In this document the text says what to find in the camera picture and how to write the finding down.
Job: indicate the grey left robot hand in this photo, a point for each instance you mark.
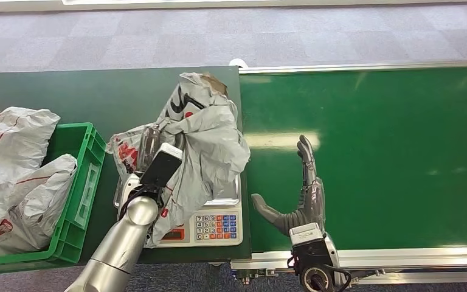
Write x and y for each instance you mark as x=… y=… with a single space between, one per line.
x=149 y=147

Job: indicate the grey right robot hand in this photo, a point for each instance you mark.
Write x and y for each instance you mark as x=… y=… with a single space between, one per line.
x=308 y=205

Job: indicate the grey printed plastic mail package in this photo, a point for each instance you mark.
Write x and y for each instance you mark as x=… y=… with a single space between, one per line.
x=209 y=149

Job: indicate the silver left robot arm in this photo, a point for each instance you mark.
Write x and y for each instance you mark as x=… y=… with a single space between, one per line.
x=124 y=246

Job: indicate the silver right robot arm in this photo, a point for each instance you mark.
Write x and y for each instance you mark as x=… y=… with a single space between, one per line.
x=316 y=266

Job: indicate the green conveyor belt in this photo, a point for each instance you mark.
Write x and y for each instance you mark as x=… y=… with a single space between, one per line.
x=398 y=161

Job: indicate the white red-striped plastic package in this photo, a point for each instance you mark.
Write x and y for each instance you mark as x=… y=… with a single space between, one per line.
x=32 y=217
x=12 y=149

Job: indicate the dark green table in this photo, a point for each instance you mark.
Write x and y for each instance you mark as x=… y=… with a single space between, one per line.
x=96 y=100

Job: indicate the green plastic crate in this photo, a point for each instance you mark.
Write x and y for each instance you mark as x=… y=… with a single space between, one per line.
x=84 y=189

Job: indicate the white electronic weighing scale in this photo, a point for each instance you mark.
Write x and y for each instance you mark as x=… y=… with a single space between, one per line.
x=217 y=225

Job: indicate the white round roller cap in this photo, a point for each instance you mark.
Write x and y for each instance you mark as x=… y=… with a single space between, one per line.
x=238 y=63

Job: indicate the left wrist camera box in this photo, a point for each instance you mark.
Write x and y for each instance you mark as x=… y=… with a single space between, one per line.
x=161 y=166

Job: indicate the aluminium conveyor frame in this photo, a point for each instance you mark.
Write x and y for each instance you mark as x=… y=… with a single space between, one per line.
x=398 y=258

